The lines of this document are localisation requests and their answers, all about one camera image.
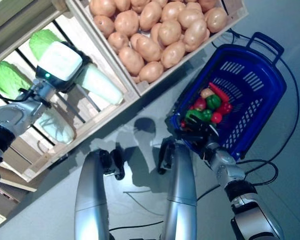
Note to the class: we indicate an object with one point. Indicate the black robot foot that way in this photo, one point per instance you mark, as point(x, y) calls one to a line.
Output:
point(115, 162)
point(165, 157)

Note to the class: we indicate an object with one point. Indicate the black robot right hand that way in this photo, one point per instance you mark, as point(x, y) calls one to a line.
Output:
point(197, 135)

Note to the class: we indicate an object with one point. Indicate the wooden slatted crate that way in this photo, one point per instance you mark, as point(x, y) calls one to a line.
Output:
point(90, 130)

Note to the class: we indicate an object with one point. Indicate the red orange carrot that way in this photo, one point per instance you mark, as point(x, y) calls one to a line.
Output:
point(218, 92)

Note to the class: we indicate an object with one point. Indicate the wooden potato crate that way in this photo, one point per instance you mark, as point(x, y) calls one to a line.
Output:
point(138, 90)

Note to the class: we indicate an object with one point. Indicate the napa cabbage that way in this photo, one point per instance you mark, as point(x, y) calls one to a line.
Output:
point(102, 85)
point(5, 77)

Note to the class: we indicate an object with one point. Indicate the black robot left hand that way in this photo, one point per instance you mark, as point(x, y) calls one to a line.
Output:
point(86, 62)

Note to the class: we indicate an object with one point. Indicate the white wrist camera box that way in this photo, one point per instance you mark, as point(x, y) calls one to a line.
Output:
point(58, 60)

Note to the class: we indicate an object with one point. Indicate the blue plastic shopping basket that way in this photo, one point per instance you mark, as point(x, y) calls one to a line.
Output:
point(252, 120)

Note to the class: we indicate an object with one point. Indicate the red tomato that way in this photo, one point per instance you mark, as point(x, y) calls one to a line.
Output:
point(199, 103)
point(216, 117)

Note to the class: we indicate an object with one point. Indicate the black robot left foot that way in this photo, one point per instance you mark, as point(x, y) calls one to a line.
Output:
point(115, 162)

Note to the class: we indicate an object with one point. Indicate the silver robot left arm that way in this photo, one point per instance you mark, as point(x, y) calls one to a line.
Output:
point(10, 117)

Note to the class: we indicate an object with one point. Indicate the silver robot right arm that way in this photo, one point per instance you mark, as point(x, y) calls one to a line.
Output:
point(227, 165)

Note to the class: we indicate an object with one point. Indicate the wooden display stand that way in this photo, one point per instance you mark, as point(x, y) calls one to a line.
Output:
point(15, 15)

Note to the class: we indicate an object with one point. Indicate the black robot right foot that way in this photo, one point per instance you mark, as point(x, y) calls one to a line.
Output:
point(165, 157)

